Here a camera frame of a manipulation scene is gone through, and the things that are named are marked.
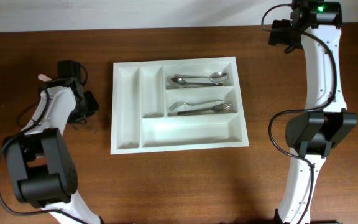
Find white plastic cutlery tray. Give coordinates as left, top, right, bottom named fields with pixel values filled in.
left=110, top=57, right=249, bottom=155

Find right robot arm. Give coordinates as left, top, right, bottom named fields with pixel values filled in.
left=263, top=0, right=357, bottom=223

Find steel spoon bowl down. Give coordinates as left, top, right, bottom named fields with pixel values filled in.
left=174, top=72, right=229, bottom=83

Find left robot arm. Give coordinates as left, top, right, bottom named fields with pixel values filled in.
left=0, top=60, right=103, bottom=223

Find large steel spoon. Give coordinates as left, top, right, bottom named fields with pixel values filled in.
left=170, top=77, right=223, bottom=88

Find right black cable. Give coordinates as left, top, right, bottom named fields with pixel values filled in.
left=261, top=2, right=337, bottom=224

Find large steel fork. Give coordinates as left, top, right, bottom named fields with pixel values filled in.
left=177, top=102, right=233, bottom=116

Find white plastic knife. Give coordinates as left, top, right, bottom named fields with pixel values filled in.
left=37, top=74, right=52, bottom=82

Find metal tongs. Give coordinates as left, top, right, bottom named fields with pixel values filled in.
left=70, top=123, right=97, bottom=134

